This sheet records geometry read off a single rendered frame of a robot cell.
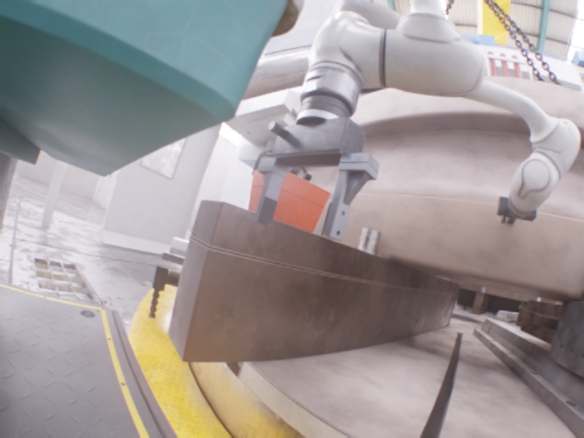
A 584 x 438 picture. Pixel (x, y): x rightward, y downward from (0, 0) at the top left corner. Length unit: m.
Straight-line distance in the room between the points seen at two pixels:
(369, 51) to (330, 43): 0.06
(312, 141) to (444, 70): 0.22
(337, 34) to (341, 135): 0.19
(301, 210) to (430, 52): 0.49
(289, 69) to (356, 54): 0.33
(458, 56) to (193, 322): 0.68
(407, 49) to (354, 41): 0.08
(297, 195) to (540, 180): 0.59
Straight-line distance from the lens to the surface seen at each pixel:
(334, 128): 0.34
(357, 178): 0.31
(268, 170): 0.41
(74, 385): 0.49
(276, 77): 0.71
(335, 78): 0.39
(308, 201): 0.70
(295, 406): 0.62
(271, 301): 0.67
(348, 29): 0.45
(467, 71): 0.43
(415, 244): 1.03
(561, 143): 0.75
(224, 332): 0.64
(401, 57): 0.41
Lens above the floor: 0.63
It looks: 6 degrees up
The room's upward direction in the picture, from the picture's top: 16 degrees clockwise
